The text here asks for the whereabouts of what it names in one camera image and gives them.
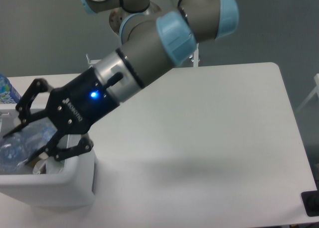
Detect black device at table edge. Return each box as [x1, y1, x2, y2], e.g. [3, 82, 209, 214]
[301, 190, 319, 217]

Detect white plastic trash can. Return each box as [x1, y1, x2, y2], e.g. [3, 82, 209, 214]
[0, 92, 98, 208]

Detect blue labelled water bottle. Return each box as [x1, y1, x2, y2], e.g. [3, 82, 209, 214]
[0, 74, 21, 104]

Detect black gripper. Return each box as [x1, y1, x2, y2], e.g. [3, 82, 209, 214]
[3, 68, 120, 163]

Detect white pedestal foot bracket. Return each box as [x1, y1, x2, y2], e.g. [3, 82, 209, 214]
[86, 43, 201, 68]

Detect white frame at right edge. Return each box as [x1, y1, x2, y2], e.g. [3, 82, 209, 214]
[296, 74, 319, 113]

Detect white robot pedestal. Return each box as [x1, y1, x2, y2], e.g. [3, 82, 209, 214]
[109, 1, 162, 36]

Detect clear plastic bottle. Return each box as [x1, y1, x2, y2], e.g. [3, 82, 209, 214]
[0, 120, 56, 174]

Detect trash inside the can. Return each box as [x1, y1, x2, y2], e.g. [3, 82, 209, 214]
[32, 159, 46, 175]

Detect white plastic bag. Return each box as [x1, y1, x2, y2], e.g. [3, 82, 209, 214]
[45, 157, 64, 174]

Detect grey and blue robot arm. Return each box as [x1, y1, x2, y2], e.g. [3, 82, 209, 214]
[7, 0, 239, 164]

